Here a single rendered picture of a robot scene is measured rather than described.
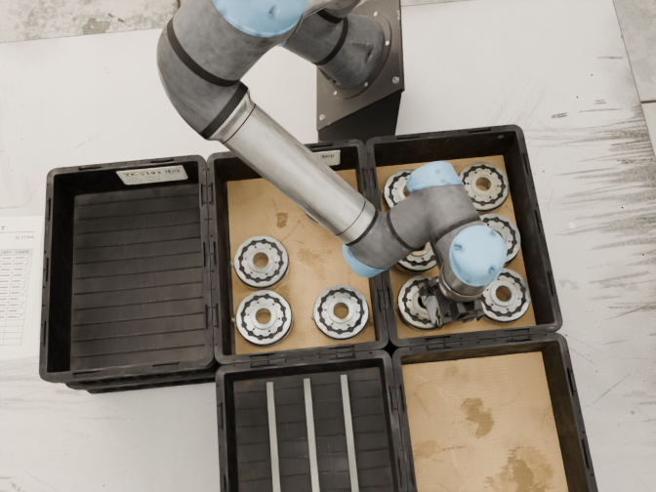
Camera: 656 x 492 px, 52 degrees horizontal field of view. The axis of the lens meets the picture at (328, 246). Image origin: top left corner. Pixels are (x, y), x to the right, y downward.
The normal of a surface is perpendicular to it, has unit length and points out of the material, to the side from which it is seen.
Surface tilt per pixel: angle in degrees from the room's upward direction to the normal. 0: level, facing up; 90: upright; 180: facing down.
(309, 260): 0
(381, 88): 44
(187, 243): 0
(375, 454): 0
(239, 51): 80
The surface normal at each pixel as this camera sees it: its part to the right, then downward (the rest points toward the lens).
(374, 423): -0.02, -0.31
